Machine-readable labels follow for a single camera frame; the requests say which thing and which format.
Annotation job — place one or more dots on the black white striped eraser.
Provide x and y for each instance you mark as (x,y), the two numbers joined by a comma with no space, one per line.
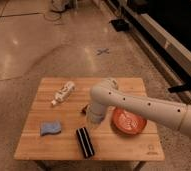
(85,142)

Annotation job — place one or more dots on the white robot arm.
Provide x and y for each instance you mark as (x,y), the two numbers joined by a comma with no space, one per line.
(174,115)

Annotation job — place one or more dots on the clear plastic bottle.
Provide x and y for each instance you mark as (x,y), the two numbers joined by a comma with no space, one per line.
(62,94)

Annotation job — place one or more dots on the red chili pepper toy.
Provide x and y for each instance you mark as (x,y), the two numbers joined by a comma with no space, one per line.
(84,110)

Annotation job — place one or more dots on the orange bowl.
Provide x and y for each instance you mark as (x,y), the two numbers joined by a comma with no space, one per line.
(126,122)

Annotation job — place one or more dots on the wooden table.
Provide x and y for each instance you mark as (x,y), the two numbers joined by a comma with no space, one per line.
(108,144)

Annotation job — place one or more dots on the blue sponge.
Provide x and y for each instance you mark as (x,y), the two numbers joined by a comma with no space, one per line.
(50,128)

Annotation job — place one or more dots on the black floor box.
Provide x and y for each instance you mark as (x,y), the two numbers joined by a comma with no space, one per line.
(120,25)

